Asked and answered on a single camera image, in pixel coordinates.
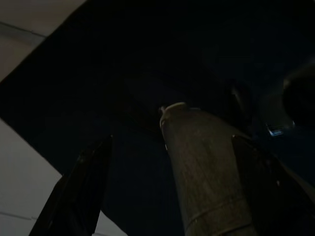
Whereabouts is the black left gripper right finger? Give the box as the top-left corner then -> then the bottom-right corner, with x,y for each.
232,134 -> 315,236

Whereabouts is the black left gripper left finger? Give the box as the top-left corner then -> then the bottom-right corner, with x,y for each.
29,134 -> 114,236

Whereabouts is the grey cylindrical bottle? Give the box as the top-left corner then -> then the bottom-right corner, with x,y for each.
158,102 -> 258,236

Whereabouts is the white robot foot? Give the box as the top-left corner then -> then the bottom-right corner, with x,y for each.
253,61 -> 315,137

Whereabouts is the black floor mat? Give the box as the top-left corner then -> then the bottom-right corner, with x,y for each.
0,0 -> 315,236

